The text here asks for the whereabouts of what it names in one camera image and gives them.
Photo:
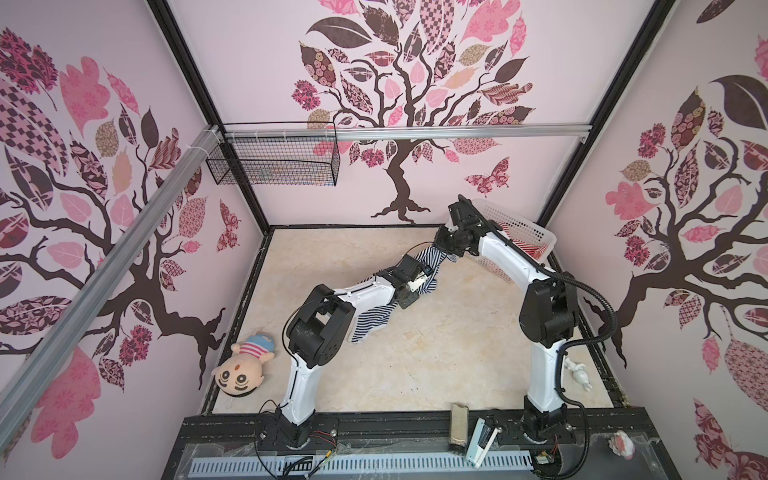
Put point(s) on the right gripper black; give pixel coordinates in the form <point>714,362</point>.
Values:
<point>439,242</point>

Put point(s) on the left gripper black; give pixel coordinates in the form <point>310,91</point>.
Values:
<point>408,300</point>

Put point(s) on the blue white striped tank top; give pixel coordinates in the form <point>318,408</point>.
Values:
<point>373,299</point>

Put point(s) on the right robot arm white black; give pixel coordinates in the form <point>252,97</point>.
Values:
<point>546,318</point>

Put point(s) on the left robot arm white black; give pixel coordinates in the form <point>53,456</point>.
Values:
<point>318,329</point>

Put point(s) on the red white striped tank top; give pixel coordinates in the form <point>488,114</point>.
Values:
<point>527,239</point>

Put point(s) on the white plastic laundry basket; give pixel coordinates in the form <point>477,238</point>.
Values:
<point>503,242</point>

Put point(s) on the small beige rectangular block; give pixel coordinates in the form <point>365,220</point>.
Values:
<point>458,428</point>

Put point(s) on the small white plush toy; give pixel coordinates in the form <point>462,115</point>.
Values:
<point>578,373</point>

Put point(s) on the white black handheld device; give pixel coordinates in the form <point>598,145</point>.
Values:
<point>482,439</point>

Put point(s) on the plush doll head toy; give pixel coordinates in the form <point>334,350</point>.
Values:
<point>243,372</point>

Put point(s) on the small pink white object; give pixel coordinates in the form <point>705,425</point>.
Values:
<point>622,445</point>

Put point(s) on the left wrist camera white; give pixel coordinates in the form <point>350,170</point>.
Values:
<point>423,284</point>

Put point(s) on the black wire mesh basket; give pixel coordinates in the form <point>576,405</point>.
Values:
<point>285,153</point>

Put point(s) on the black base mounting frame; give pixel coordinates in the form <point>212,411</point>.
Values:
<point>578,450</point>

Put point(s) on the aluminium rail back horizontal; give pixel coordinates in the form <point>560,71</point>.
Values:
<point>414,133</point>

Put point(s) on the white slotted cable duct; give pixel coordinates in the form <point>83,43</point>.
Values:
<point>355,465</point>

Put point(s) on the aluminium rail left diagonal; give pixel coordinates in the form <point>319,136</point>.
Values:
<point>37,372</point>

